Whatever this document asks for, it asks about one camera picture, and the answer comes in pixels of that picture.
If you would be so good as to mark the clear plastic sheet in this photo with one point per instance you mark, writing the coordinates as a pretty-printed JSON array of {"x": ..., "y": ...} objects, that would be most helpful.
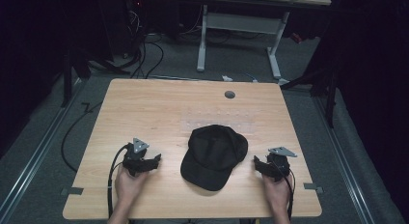
[{"x": 222, "y": 119}]

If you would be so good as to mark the red object under desk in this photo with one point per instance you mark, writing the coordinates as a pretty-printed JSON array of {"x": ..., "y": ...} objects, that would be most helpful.
[{"x": 296, "y": 38}]

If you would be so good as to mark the black stand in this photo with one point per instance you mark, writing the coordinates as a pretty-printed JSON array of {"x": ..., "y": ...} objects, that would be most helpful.
[{"x": 68, "y": 79}]

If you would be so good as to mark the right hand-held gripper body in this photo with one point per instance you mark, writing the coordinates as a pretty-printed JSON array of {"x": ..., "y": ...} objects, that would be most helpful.
[{"x": 279, "y": 161}]

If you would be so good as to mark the black tripod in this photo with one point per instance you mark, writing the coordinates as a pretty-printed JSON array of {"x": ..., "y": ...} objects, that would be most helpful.
[{"x": 328, "y": 85}]

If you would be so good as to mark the metal floor rail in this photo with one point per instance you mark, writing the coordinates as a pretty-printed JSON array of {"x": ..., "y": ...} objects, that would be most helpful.
[
  {"x": 38, "y": 153},
  {"x": 344, "y": 159}
]

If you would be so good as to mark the person's left hand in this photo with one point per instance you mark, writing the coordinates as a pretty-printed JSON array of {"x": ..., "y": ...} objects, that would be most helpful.
[{"x": 128, "y": 185}]

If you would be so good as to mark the desk with white legs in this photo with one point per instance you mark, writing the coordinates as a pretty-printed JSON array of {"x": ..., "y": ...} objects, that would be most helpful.
[{"x": 241, "y": 22}]

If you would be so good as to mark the blue and white plug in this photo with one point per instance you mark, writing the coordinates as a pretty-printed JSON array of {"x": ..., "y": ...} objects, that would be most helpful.
[{"x": 252, "y": 77}]

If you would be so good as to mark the grey tape strip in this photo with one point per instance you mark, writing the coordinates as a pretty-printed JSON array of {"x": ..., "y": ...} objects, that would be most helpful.
[
  {"x": 312, "y": 187},
  {"x": 72, "y": 191}
]

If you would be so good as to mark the person's right hand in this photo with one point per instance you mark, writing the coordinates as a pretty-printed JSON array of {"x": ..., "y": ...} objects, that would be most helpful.
[{"x": 277, "y": 193}]

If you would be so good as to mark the black baseball cap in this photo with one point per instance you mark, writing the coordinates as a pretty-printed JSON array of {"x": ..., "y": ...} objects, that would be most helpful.
[{"x": 213, "y": 156}]

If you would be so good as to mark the round grey table grommet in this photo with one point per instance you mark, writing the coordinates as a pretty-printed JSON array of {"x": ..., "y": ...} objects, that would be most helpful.
[{"x": 229, "y": 94}]

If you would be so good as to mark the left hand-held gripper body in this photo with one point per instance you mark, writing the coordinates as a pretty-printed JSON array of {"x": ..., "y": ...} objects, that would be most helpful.
[{"x": 136, "y": 154}]

